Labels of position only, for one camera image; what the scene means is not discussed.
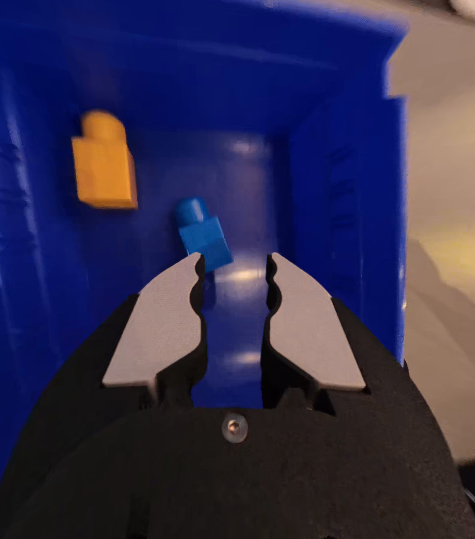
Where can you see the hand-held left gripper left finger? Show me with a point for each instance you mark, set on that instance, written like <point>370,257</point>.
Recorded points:
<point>157,332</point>

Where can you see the orange toy block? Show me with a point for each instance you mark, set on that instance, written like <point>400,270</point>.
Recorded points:
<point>104,172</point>

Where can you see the blue toy block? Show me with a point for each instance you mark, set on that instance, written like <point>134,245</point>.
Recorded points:
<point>203,240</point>

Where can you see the blue plastic bin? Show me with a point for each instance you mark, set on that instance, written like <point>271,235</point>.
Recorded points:
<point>220,84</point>

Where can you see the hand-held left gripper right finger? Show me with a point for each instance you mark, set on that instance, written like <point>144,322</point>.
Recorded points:
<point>311,337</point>

